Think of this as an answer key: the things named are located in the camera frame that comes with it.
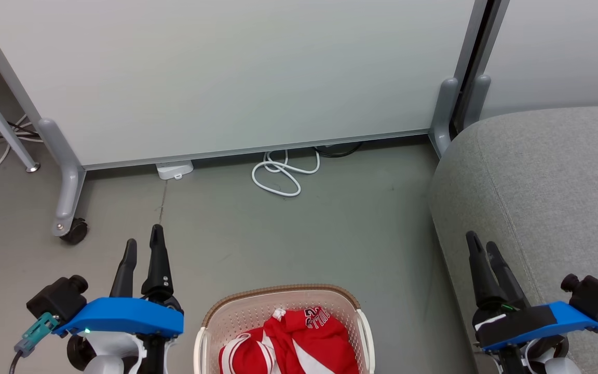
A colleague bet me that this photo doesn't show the black caster wheel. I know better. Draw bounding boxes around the black caster wheel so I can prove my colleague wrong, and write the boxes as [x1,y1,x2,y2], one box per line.
[60,218,90,245]

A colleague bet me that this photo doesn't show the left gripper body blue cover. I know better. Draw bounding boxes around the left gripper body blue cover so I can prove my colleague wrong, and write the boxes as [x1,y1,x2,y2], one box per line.
[52,297,185,338]

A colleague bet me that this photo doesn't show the teal left camera connector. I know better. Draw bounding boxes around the teal left camera connector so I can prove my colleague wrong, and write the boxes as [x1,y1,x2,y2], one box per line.
[14,312,60,359]

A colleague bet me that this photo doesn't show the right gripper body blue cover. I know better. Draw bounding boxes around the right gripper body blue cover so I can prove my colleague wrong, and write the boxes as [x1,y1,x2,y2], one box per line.
[475,301,598,354]

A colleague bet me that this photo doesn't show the white power adapter box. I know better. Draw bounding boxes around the white power adapter box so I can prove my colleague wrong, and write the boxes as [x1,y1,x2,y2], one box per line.
[155,160,195,181]

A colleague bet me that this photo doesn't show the white partition board grey frame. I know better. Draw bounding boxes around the white partition board grey frame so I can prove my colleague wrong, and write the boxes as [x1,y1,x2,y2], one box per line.
[0,0,488,171]

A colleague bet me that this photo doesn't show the grey partition leg with caster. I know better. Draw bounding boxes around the grey partition leg with caster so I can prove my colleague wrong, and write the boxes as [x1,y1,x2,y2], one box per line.
[37,118,88,237]

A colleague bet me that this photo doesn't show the grey fabric sofa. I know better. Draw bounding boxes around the grey fabric sofa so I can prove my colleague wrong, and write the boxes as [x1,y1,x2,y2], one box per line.
[427,104,598,374]

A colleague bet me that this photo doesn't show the beige perforated laundry basket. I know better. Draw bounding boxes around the beige perforated laundry basket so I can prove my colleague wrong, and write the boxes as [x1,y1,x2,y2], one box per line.
[193,284,376,374]

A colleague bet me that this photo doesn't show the coiled white cable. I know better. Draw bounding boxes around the coiled white cable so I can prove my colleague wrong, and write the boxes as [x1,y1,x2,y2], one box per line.
[251,149,322,198]

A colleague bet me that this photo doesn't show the black floor cables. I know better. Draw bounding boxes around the black floor cables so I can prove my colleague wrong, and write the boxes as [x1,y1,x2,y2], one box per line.
[0,120,43,173]

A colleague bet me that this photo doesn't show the red white basketball jersey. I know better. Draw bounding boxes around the red white basketball jersey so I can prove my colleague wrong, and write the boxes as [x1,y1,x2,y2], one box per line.
[262,306,361,374]

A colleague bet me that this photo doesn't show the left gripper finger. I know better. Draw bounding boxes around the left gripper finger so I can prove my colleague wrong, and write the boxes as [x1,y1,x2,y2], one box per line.
[109,238,138,299]
[140,224,183,311]

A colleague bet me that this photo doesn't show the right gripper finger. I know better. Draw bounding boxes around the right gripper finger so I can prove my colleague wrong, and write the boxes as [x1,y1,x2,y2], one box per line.
[486,241,531,310]
[466,231,508,313]

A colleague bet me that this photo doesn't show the white partition panel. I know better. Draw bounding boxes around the white partition panel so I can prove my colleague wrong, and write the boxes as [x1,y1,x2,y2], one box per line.
[480,0,598,121]

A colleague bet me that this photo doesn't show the black cable under partition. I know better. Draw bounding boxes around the black cable under partition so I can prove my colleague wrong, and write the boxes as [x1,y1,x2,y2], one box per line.
[313,141,363,158]

